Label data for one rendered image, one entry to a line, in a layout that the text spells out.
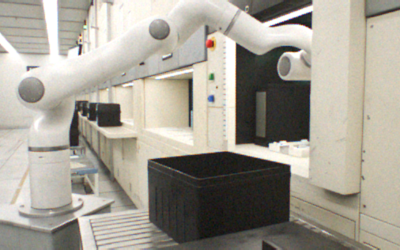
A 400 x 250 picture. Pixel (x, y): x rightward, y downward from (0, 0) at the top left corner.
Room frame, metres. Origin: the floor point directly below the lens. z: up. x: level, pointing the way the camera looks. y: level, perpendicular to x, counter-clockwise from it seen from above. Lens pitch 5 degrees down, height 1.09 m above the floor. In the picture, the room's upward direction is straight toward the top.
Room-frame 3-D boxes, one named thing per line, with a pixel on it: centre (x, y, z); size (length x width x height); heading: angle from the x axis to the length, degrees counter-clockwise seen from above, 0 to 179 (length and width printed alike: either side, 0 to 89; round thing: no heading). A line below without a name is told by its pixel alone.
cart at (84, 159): (3.32, 1.29, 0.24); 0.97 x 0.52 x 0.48; 25
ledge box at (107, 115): (3.74, 1.02, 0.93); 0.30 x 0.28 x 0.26; 20
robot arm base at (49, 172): (1.00, 0.46, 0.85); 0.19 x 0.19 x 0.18
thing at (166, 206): (0.84, -0.05, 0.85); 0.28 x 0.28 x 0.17; 31
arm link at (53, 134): (1.03, 0.46, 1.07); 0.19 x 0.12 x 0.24; 3
